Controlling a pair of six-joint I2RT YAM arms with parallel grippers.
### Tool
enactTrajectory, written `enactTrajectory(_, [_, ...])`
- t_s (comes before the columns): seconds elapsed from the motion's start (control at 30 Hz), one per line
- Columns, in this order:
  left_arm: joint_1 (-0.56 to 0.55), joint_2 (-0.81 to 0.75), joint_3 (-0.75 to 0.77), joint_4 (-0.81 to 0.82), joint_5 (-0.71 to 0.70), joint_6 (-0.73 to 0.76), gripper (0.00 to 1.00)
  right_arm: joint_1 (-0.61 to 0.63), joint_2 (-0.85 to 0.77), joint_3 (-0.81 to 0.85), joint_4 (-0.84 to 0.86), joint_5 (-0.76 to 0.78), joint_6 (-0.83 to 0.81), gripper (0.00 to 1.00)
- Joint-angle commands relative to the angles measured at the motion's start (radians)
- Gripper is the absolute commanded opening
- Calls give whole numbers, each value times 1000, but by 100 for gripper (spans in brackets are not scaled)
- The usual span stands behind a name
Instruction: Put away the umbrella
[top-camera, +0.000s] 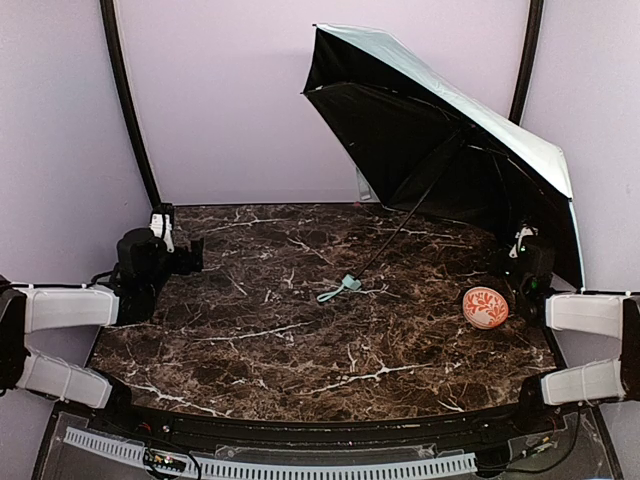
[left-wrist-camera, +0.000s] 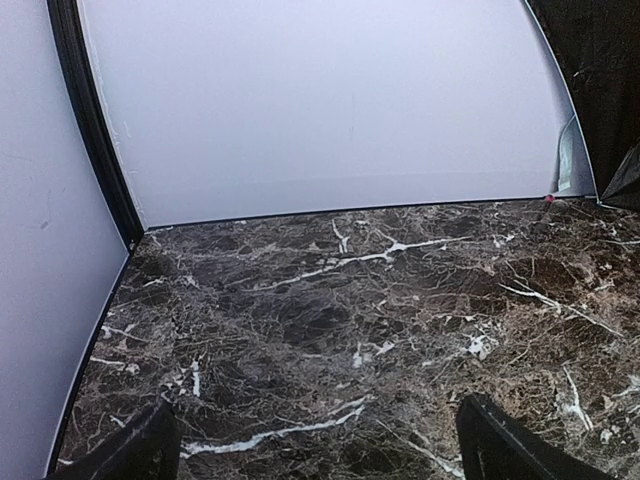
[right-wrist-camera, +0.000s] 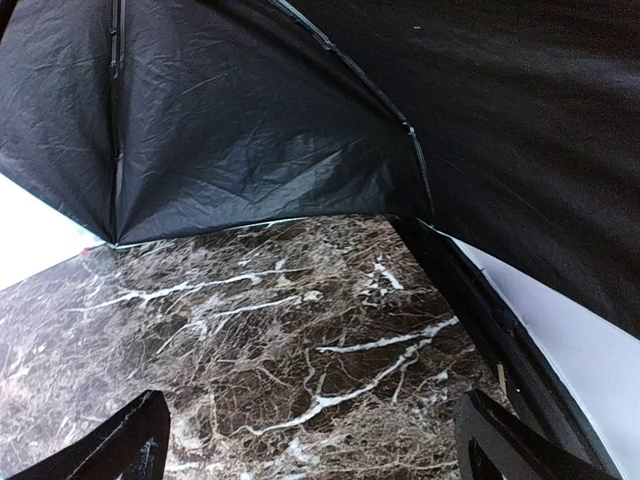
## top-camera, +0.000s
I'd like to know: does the mint and black folding umbrella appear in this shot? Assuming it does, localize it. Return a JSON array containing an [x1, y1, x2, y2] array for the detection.
[[303, 23, 584, 288]]

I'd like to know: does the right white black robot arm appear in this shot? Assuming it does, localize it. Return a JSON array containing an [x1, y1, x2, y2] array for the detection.
[[504, 233, 639, 406]]

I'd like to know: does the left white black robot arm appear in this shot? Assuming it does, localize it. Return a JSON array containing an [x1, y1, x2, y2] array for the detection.
[[1, 228, 204, 410]]

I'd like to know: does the white tape strip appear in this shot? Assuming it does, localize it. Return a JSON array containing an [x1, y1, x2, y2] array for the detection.
[[356, 169, 373, 202]]

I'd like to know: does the small green circuit board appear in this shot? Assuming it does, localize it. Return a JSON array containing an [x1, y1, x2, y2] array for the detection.
[[143, 449, 187, 473]]

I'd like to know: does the red white patterned bowl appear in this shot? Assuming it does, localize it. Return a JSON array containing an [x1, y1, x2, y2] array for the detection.
[[462, 287, 509, 330]]

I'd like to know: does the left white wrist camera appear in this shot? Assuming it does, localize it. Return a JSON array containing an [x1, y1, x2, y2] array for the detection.
[[150, 213, 175, 253]]

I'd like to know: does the white slotted cable duct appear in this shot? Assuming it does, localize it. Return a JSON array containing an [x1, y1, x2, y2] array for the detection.
[[62, 427, 478, 479]]

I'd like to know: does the left black frame post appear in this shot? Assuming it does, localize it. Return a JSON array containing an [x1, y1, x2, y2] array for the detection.
[[99, 0, 162, 210]]

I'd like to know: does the black frame post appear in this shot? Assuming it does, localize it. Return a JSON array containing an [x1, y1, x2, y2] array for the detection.
[[508, 0, 544, 125], [99, 0, 162, 210]]

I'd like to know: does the right black frame post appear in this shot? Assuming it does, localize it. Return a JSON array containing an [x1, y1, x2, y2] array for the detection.
[[508, 0, 544, 125]]

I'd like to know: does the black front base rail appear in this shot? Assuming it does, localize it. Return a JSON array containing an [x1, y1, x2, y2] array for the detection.
[[90, 405, 568, 452]]

